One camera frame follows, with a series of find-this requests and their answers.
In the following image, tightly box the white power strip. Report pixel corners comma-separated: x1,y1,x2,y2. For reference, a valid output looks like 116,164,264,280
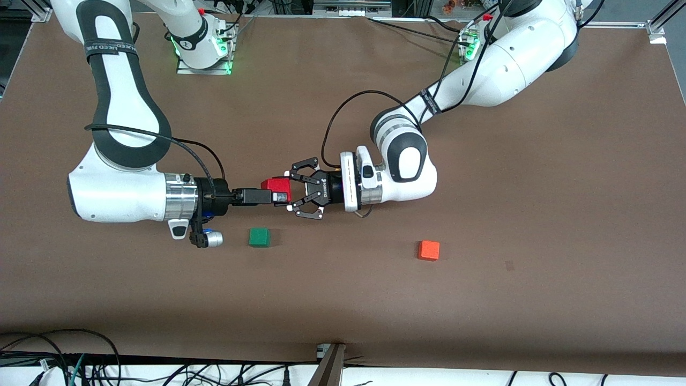
314,0,393,17

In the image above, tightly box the red wooden cube block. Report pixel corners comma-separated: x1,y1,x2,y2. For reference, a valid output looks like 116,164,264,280
260,176,293,205

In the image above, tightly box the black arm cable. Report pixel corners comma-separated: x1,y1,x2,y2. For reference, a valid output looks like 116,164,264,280
320,0,510,177
85,124,227,196

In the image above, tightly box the aluminium corner frame profile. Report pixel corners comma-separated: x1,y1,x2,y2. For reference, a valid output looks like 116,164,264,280
646,0,686,44

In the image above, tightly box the looped black floor cable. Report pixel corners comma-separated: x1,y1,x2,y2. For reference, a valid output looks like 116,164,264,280
0,328,124,386

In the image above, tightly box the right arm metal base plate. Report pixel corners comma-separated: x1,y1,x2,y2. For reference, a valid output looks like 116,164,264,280
176,21,237,76

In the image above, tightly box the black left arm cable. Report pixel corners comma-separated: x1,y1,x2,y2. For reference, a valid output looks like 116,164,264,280
320,0,510,177

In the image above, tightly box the short black table cable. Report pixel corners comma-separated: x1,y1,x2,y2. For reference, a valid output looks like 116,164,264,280
423,14,468,34

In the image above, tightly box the long black table cable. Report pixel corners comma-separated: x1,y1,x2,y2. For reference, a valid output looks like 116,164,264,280
367,16,473,47

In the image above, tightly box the green floor cable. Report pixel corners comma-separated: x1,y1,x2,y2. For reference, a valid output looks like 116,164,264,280
68,354,86,386

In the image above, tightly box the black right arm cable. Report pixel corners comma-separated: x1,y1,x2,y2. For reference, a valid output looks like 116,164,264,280
85,124,227,196

